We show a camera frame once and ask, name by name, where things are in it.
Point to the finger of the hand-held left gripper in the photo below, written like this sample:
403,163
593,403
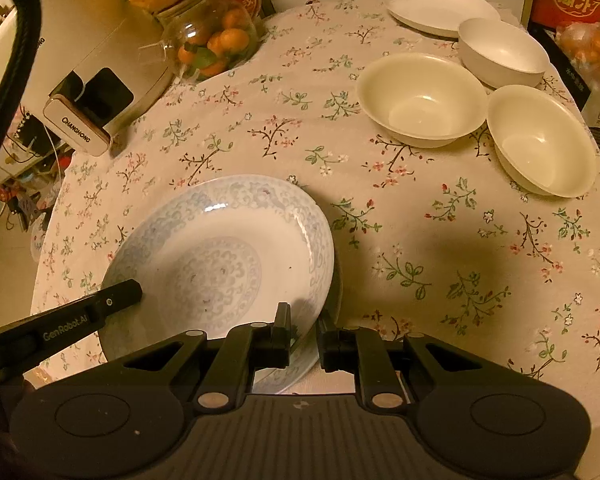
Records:
122,299

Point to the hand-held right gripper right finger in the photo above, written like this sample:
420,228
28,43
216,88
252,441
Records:
327,345

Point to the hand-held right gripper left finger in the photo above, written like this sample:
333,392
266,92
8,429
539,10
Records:
280,340

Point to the blue patterned plate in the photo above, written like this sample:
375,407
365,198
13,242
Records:
220,240

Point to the cream bowl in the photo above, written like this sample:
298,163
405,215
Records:
420,100
542,140

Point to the white bowl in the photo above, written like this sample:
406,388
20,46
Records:
505,45

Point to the white plate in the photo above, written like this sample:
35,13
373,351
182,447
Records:
440,7

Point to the floral tablecloth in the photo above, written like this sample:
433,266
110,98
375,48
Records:
405,240

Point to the white air fryer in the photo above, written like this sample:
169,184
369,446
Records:
105,35

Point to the glass jar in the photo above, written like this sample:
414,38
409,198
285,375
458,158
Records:
180,35

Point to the pile of small oranges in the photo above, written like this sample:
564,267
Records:
225,40

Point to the black box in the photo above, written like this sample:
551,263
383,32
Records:
547,40

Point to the plastic bag of oranges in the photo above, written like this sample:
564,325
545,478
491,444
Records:
590,50

